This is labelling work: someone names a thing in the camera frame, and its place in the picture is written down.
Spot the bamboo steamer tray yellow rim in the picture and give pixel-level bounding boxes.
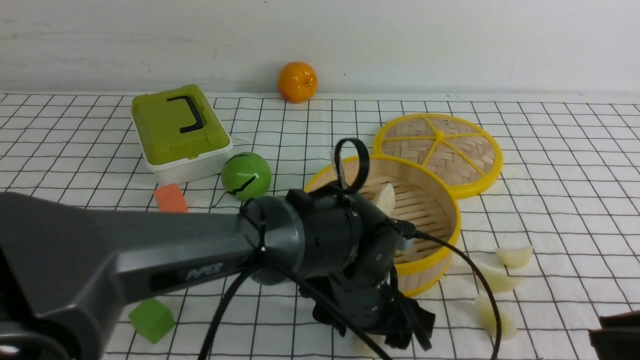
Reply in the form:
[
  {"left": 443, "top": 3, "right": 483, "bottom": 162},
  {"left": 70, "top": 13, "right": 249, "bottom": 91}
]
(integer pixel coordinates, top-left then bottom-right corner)
[{"left": 304, "top": 154, "right": 462, "bottom": 299}]

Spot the green ball with black cord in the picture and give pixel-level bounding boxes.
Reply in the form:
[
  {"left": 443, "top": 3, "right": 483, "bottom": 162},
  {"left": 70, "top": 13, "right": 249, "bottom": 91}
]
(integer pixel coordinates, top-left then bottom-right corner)
[{"left": 220, "top": 152, "right": 272, "bottom": 202}]

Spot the white dumpling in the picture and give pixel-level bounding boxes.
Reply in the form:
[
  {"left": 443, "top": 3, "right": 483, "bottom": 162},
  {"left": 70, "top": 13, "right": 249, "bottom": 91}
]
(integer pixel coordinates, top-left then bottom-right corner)
[
  {"left": 352, "top": 333, "right": 382, "bottom": 359},
  {"left": 477, "top": 264, "right": 522, "bottom": 293},
  {"left": 475, "top": 293, "right": 517, "bottom": 341},
  {"left": 494, "top": 245, "right": 534, "bottom": 269},
  {"left": 371, "top": 183, "right": 396, "bottom": 217}
]

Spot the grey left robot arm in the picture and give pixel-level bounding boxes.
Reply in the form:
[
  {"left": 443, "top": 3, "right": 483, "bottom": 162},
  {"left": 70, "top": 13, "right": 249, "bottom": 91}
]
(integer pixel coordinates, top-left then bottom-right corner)
[{"left": 1, "top": 189, "right": 435, "bottom": 360}]

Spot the orange foam cube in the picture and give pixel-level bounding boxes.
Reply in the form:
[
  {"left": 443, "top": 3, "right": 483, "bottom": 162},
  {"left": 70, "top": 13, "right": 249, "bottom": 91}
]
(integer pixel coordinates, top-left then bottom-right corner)
[{"left": 153, "top": 183, "right": 189, "bottom": 214}]

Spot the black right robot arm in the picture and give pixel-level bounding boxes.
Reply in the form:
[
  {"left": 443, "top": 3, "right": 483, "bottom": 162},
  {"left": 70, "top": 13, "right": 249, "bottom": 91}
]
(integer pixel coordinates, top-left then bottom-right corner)
[{"left": 588, "top": 310, "right": 640, "bottom": 360}]

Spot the bamboo steamer lid yellow rim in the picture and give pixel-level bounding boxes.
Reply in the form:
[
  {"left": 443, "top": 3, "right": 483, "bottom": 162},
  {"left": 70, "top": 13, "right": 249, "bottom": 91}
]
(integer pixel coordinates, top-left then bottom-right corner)
[{"left": 373, "top": 112, "right": 505, "bottom": 199}]

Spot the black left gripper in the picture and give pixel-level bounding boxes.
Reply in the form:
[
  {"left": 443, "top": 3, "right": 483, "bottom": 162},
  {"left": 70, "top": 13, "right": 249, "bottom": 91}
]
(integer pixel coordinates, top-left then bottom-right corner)
[{"left": 312, "top": 228, "right": 435, "bottom": 350}]

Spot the orange fruit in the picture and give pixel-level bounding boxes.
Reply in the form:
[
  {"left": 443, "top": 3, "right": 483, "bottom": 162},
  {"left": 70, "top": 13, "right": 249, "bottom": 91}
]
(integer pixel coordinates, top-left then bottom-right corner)
[{"left": 278, "top": 61, "right": 318, "bottom": 104}]

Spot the green lid white box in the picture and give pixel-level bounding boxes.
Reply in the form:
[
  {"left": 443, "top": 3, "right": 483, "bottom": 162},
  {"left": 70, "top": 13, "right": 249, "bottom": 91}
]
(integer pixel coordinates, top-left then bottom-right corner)
[{"left": 130, "top": 84, "right": 233, "bottom": 187}]

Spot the green foam cube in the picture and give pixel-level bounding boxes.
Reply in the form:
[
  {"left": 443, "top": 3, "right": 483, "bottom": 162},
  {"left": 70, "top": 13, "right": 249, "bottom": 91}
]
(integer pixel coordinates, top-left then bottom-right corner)
[{"left": 128, "top": 298, "right": 176, "bottom": 344}]

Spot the white black grid tablecloth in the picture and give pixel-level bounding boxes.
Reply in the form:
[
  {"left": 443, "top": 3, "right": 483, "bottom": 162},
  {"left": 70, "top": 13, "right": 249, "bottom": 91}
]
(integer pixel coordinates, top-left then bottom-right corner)
[{"left": 0, "top": 89, "right": 640, "bottom": 360}]

